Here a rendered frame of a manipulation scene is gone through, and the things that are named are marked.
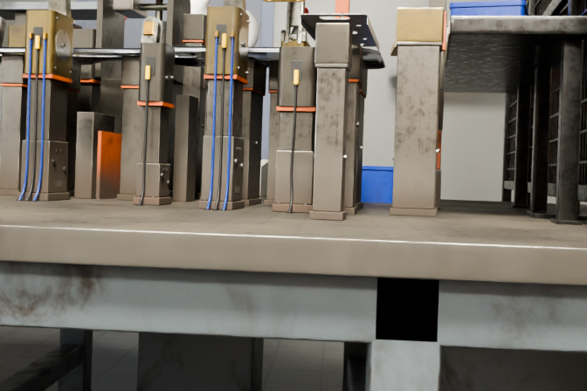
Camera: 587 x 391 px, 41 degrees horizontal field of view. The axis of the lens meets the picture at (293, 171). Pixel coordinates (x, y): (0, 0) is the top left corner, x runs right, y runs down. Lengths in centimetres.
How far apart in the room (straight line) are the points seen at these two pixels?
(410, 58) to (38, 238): 75
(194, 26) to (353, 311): 108
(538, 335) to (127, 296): 46
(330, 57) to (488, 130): 346
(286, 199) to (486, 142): 331
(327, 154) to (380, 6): 348
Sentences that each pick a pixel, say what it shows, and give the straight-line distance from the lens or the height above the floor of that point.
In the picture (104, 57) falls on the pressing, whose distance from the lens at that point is 175.
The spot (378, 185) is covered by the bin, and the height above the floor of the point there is 74.
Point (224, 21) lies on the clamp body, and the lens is 137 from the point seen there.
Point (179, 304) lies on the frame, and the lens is 91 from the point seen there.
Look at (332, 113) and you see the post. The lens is 116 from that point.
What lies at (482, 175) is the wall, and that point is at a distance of 458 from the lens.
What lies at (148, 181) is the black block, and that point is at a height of 74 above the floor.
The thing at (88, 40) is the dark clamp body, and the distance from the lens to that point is 190.
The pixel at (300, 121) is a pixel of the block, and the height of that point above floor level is 85.
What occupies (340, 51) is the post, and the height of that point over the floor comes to 95.
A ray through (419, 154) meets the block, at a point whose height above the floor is 81.
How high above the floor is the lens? 77
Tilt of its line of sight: level
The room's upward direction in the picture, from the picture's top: 2 degrees clockwise
